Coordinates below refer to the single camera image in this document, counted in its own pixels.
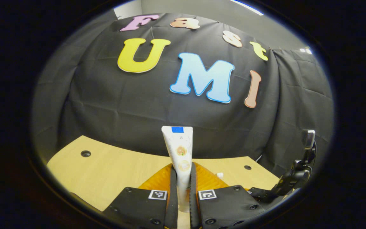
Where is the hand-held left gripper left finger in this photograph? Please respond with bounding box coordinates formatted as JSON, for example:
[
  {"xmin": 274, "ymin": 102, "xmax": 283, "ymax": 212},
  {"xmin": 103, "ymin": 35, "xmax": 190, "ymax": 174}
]
[{"xmin": 102, "ymin": 164, "xmax": 179, "ymax": 229}]

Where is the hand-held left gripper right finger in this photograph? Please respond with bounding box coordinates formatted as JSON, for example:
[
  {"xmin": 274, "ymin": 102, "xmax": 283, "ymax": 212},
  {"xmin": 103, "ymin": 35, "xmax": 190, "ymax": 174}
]
[{"xmin": 189, "ymin": 162, "xmax": 266, "ymax": 229}]

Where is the white toothpaste tube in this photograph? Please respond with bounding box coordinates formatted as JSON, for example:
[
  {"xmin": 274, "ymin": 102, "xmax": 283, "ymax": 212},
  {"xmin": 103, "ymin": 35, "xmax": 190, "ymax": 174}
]
[{"xmin": 161, "ymin": 126, "xmax": 193, "ymax": 213}]

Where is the wooden desktop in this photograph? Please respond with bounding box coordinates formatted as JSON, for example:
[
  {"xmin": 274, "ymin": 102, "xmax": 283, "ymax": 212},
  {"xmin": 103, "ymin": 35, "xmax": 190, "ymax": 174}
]
[{"xmin": 47, "ymin": 135, "xmax": 280, "ymax": 229}]

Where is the black backdrop cloth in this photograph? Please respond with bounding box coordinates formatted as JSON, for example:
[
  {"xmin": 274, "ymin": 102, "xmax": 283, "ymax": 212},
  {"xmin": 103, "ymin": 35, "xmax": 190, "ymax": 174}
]
[{"xmin": 32, "ymin": 13, "xmax": 334, "ymax": 178}]

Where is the long ceiling light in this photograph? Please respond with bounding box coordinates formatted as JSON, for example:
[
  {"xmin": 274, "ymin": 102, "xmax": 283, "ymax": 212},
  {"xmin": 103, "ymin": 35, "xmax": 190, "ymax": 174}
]
[{"xmin": 229, "ymin": 0, "xmax": 264, "ymax": 16}]

